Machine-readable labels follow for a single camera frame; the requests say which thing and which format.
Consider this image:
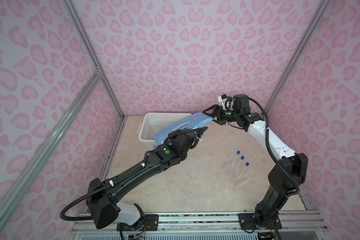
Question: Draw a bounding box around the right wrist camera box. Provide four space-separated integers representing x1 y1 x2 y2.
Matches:
218 94 231 105

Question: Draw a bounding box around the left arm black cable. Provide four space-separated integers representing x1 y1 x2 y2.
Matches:
59 128 200 222

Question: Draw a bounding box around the aluminium corner frame post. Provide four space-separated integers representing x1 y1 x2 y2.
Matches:
265 0 333 115

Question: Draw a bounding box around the left rear corner post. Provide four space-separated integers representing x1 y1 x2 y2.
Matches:
61 0 125 120

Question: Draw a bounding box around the left aluminium frame beam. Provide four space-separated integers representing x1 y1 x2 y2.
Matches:
0 70 103 232

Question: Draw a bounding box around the white plastic storage bin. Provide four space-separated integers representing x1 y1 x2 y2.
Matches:
138 113 192 143

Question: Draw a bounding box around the blue plastic bin lid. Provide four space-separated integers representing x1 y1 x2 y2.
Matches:
154 113 213 146

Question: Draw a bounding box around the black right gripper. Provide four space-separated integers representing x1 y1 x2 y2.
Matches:
203 104 242 125

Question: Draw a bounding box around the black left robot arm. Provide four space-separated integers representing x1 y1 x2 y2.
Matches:
86 127 208 230

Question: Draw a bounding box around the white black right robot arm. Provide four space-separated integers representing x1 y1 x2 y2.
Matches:
203 94 308 229

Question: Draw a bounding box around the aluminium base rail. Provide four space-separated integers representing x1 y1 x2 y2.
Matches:
69 211 332 240

